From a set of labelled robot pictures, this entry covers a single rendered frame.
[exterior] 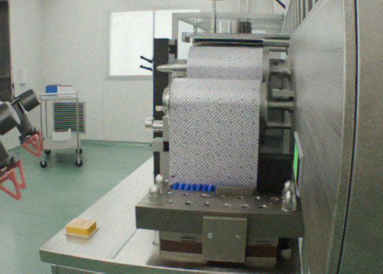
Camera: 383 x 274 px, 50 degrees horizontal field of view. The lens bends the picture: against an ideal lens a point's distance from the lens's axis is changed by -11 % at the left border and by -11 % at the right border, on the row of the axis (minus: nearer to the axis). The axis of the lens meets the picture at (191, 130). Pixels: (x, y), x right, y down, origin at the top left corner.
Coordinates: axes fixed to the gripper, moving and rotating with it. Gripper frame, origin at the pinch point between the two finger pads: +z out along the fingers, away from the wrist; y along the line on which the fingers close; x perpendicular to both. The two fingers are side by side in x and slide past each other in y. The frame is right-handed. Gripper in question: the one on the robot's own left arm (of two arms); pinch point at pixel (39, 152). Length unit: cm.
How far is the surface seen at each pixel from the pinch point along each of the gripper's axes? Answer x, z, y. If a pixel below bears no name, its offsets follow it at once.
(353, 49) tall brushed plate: -51, -10, -131
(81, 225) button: -7.6, 18.4, -42.7
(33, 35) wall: 32, -106, 583
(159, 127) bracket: -41, 8, -32
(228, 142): -53, 18, -47
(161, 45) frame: -56, -10, -7
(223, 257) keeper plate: -36, 35, -68
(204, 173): -44, 23, -45
